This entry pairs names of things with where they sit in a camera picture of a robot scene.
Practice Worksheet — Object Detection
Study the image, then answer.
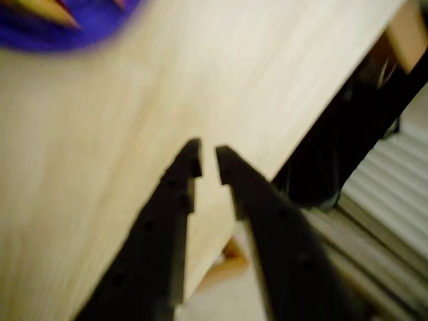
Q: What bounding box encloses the purple bowl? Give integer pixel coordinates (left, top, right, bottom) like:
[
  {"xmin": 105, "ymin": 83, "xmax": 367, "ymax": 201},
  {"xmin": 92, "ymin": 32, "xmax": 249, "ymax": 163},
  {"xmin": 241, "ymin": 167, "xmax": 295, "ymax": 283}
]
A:
[{"xmin": 0, "ymin": 0, "xmax": 150, "ymax": 55}]

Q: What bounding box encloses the orange candy wrapper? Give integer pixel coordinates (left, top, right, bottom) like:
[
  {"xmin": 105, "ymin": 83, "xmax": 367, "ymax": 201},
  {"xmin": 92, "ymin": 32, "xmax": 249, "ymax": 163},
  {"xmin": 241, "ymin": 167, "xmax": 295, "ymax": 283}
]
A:
[{"xmin": 16, "ymin": 0, "xmax": 82, "ymax": 31}]

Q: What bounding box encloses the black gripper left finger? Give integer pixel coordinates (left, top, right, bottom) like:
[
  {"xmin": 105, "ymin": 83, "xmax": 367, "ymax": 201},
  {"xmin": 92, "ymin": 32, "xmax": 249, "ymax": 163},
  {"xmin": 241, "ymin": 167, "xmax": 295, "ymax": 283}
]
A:
[{"xmin": 75, "ymin": 138, "xmax": 203, "ymax": 321}]

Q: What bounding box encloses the wooden table leg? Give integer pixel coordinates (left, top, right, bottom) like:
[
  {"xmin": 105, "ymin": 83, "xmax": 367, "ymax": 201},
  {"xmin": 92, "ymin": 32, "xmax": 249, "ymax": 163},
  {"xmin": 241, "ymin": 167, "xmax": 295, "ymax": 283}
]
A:
[{"xmin": 383, "ymin": 0, "xmax": 428, "ymax": 75}]

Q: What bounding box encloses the white ribbed radiator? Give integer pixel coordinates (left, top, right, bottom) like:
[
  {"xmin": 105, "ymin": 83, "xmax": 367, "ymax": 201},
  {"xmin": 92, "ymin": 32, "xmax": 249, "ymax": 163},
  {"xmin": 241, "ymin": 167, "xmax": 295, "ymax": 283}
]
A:
[{"xmin": 340, "ymin": 122, "xmax": 428, "ymax": 258}]

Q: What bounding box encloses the black fabric bag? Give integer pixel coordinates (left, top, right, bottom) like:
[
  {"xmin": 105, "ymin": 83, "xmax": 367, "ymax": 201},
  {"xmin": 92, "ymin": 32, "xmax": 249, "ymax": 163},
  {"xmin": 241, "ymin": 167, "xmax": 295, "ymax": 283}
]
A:
[{"xmin": 271, "ymin": 31, "xmax": 428, "ymax": 212}]

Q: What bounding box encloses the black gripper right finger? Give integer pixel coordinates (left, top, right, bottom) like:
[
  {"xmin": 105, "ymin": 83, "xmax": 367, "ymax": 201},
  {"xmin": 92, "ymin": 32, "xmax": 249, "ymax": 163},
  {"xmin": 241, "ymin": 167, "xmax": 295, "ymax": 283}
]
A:
[{"xmin": 215, "ymin": 145, "xmax": 370, "ymax": 321}]

